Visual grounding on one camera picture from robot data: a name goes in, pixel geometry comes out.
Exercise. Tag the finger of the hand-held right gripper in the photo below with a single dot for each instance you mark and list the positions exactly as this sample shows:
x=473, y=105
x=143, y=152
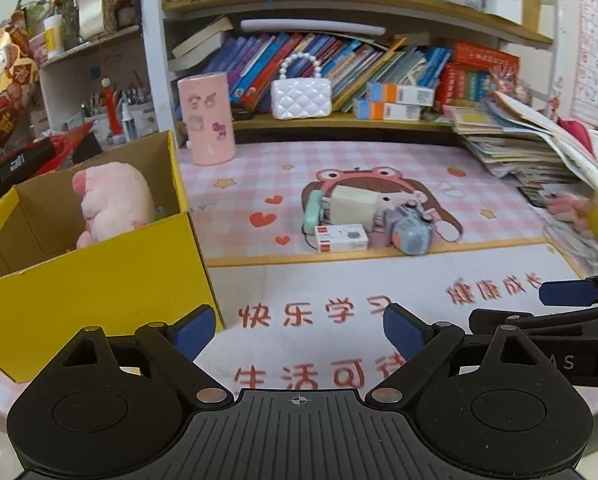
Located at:
x=499, y=320
x=564, y=292

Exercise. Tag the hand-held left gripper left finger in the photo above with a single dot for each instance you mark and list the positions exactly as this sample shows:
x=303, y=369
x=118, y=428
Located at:
x=194, y=332

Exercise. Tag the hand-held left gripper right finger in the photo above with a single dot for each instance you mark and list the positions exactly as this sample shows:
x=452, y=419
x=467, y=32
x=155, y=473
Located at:
x=404, y=332

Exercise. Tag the yellow cardboard box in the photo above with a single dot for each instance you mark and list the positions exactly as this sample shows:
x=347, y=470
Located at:
x=104, y=300

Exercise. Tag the pink plush pig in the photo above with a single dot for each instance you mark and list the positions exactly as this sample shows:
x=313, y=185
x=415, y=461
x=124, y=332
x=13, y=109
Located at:
x=114, y=200

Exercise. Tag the pink fluffy item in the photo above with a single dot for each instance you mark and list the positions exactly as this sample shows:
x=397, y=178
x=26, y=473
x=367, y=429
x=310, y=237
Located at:
x=569, y=210

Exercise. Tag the pink checked table mat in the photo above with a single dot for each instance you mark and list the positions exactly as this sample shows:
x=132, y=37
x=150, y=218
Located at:
x=289, y=280

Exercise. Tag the small white red box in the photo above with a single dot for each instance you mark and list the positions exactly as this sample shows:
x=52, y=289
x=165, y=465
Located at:
x=344, y=238

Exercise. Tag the cream power adapter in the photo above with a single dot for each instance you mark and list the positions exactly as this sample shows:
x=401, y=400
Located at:
x=354, y=200

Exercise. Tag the stack of papers and booklets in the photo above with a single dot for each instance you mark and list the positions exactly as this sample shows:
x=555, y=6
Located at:
x=519, y=150

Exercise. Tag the teal plastic clip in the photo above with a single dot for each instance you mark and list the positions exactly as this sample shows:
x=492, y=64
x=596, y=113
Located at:
x=311, y=210

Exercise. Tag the red cloth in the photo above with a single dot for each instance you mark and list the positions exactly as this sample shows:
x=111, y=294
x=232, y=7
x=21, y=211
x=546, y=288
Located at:
x=574, y=135

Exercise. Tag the pink cylinder pen holder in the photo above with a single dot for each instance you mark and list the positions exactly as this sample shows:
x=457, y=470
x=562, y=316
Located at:
x=206, y=120

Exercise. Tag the red plastic bag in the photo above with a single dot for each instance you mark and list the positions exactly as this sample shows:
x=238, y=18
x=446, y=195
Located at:
x=76, y=145

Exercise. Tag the orange white carton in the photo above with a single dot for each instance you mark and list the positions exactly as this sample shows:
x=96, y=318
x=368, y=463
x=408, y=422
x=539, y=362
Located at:
x=401, y=94
x=386, y=111

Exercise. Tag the brush and pen holders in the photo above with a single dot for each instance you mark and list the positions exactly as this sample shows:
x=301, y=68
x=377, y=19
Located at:
x=129, y=115

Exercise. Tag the red thick books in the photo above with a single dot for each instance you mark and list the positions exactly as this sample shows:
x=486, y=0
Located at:
x=479, y=75

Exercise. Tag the black long case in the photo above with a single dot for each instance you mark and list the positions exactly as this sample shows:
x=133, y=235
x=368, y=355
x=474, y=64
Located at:
x=14, y=165

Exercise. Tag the white quilted handbag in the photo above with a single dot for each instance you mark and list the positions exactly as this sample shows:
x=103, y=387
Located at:
x=301, y=97

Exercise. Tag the row of blue leaning books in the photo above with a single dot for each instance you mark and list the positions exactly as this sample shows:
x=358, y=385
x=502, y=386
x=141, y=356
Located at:
x=359, y=67

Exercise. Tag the white shelf unit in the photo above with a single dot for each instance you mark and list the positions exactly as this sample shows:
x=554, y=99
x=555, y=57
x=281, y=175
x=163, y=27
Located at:
x=89, y=60

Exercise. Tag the thick white-paged book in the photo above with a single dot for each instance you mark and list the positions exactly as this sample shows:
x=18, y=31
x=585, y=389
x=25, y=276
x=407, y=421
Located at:
x=201, y=37

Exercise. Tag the red snack bag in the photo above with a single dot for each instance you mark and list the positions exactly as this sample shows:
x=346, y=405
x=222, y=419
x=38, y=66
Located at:
x=4, y=85

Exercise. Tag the white rolled paper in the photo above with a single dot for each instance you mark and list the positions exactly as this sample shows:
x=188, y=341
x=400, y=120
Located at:
x=309, y=27

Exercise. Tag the white jar yellow label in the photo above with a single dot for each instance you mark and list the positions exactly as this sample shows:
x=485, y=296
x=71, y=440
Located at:
x=54, y=40

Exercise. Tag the white ribbon roll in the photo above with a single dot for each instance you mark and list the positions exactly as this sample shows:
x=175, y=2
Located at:
x=94, y=5

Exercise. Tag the blue toy camera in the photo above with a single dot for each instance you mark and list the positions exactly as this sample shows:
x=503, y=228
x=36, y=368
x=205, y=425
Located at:
x=413, y=235

